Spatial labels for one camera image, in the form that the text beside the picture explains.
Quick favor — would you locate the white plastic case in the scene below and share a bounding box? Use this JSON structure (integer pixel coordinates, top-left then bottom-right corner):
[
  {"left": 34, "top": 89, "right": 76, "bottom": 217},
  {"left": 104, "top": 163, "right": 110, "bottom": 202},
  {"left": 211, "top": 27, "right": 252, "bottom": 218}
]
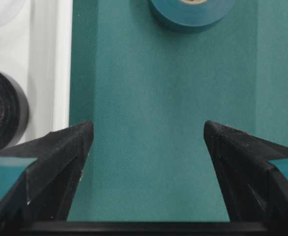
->
[{"left": 0, "top": 0, "right": 73, "bottom": 144}]

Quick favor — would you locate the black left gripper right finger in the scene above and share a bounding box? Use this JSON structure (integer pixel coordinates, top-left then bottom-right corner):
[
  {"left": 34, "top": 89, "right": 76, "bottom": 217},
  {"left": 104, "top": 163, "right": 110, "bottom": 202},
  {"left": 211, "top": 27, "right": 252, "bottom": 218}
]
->
[{"left": 203, "top": 120, "right": 288, "bottom": 231}]

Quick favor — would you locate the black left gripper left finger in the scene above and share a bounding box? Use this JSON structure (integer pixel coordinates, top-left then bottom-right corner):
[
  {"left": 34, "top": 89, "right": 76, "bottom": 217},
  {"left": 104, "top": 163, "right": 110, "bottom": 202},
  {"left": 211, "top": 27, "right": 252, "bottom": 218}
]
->
[{"left": 0, "top": 121, "right": 93, "bottom": 229}]

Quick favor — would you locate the green tape roll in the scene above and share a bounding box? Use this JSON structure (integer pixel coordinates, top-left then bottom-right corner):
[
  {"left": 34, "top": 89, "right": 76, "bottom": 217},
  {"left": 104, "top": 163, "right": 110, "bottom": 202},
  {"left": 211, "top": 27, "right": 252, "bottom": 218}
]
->
[{"left": 149, "top": 0, "right": 235, "bottom": 32}]

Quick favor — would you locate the black tape roll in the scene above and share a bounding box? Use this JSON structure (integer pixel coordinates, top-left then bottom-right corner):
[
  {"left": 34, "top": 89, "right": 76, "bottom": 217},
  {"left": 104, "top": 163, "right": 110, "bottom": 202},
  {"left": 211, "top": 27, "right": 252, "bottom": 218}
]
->
[{"left": 0, "top": 72, "right": 29, "bottom": 150}]

